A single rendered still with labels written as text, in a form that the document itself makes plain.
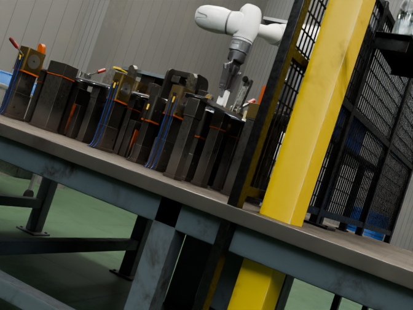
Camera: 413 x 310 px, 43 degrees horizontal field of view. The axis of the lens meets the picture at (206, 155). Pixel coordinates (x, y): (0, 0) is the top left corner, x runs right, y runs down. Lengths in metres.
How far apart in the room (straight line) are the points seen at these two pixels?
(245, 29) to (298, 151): 0.91
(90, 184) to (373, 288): 0.85
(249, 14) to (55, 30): 4.02
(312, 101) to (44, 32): 4.73
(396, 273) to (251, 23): 1.31
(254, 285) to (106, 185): 0.52
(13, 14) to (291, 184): 4.52
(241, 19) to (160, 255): 1.15
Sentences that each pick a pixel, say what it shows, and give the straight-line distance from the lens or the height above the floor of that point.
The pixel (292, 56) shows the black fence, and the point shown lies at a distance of 1.45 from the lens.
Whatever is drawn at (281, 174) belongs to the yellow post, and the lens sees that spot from 1.46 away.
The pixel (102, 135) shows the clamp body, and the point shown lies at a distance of 2.29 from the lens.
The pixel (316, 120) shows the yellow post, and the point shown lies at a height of 0.99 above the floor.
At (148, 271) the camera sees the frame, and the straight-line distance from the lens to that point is 1.51.
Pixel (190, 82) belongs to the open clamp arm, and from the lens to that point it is 2.12.
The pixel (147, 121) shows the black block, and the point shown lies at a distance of 2.18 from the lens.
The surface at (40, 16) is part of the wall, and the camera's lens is 5.89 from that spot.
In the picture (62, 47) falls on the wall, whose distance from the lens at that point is 6.19.
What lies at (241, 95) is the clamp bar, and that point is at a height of 1.13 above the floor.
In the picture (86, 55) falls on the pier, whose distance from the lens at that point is 6.19.
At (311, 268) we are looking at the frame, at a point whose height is 0.62.
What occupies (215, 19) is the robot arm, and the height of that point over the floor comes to 1.38.
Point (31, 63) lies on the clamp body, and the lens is 2.78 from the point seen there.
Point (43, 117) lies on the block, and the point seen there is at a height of 0.76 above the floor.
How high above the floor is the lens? 0.77
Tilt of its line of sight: 1 degrees up
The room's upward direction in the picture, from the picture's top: 18 degrees clockwise
